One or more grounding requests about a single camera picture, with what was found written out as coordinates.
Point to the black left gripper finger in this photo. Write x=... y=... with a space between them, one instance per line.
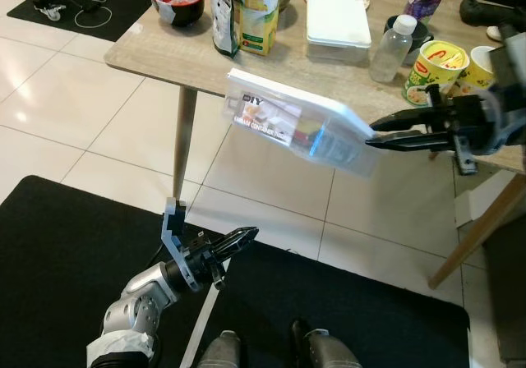
x=234 y=252
x=238 y=238

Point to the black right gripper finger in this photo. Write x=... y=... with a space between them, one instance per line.
x=415 y=142
x=415 y=121

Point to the clear labelled container white lid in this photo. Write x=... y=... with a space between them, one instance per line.
x=279 y=113

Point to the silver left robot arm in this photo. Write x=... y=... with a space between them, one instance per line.
x=136 y=302

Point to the yellow instant noodle cup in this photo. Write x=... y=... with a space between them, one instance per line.
x=436 y=68
x=477 y=68

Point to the small clear bottle white cap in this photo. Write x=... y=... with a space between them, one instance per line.
x=390 y=52

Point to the black cup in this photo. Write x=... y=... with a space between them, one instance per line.
x=423 y=33

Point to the grey left robot leg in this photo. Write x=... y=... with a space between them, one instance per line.
x=220 y=353

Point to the grey robot leg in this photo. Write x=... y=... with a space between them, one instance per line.
x=220 y=353
x=329 y=353

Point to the small white oval object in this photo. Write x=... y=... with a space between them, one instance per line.
x=494 y=33

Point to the black handheld controller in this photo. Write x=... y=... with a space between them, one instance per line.
x=493 y=13

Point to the purple drink can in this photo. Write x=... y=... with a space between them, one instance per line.
x=423 y=2

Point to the plain white lidded container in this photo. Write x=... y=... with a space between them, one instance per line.
x=337 y=23

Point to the grey right robot leg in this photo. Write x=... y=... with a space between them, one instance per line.
x=329 y=353

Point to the yellow green juice carton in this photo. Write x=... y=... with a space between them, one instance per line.
x=259 y=23

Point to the wooden table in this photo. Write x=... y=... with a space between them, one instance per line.
x=164 y=52

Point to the dark snack bag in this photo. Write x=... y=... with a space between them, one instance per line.
x=223 y=15

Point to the black mat under equipment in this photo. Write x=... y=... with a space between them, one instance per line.
x=123 y=6

